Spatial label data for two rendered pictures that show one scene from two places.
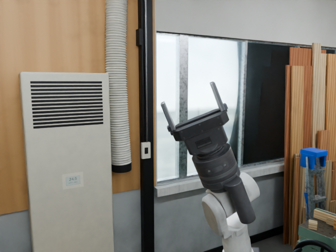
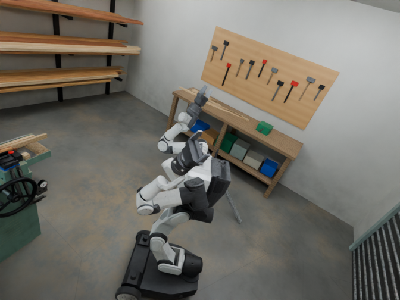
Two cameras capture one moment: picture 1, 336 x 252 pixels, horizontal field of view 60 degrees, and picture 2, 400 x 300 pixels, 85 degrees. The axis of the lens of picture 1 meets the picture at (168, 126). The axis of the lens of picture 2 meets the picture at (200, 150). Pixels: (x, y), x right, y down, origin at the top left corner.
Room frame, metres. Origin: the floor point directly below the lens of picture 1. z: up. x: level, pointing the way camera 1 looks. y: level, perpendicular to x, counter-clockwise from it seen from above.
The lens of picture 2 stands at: (1.06, 0.54, 2.14)
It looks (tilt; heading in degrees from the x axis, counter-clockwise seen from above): 32 degrees down; 231
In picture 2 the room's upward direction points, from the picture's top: 19 degrees clockwise
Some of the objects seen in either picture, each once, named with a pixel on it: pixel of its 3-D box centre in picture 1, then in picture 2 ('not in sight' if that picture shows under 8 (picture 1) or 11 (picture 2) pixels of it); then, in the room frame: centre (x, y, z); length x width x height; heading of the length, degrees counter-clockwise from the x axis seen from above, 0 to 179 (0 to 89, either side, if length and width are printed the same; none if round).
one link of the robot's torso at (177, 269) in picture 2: not in sight; (171, 259); (0.30, -0.28, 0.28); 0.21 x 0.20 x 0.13; 148
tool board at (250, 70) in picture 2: not in sight; (258, 76); (-1.63, -2.05, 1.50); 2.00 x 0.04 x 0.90; 118
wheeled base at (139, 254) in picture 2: not in sight; (165, 263); (0.33, -0.30, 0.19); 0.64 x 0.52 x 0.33; 148
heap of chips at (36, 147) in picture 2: not in sight; (36, 146); (1.23, -1.16, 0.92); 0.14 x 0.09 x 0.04; 127
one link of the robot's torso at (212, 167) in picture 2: not in sight; (201, 180); (0.31, -0.29, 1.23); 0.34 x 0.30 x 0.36; 58
